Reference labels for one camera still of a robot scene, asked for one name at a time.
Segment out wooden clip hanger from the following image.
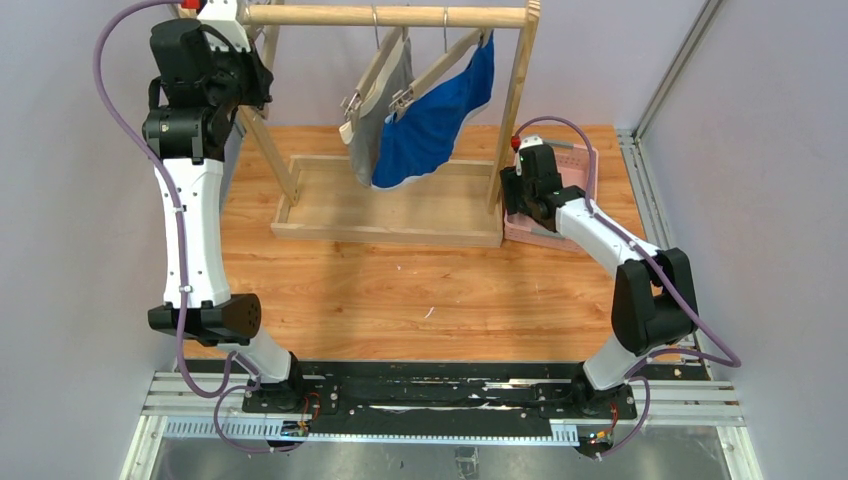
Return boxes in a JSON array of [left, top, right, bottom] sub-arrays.
[[259, 0, 285, 120]]

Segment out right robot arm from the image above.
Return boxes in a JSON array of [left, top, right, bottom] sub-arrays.
[[500, 137, 697, 407]]

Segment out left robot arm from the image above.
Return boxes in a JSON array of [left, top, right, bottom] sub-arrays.
[[142, 18, 306, 412]]

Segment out blue underwear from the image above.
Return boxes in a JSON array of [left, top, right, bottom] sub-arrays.
[[371, 33, 495, 190]]

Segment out grey underwear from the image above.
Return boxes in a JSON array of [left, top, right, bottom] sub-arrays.
[[339, 37, 414, 187]]

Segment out wooden hanger with grey underwear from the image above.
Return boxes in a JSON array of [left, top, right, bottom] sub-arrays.
[[339, 5, 408, 143]]

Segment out wooden hanger with blue underwear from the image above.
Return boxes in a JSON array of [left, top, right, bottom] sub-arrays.
[[389, 8, 492, 118]]

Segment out pink plastic basket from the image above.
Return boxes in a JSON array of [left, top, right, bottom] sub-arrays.
[[503, 140, 598, 252]]

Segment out wooden clothes rack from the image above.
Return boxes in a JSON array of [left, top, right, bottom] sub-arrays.
[[177, 0, 541, 249]]

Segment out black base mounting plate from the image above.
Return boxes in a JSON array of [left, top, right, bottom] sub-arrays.
[[178, 359, 710, 439]]

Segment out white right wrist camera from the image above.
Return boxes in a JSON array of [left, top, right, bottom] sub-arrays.
[[515, 135, 544, 176]]

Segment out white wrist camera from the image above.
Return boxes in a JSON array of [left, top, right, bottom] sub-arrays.
[[197, 0, 253, 52], [515, 135, 544, 176]]

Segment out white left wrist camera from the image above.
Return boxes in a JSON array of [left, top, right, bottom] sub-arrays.
[[197, 0, 253, 52]]

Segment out aluminium frame rail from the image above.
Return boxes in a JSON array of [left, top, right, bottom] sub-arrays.
[[616, 0, 763, 480]]

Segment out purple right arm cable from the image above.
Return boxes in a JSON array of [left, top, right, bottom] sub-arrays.
[[510, 116, 742, 460]]

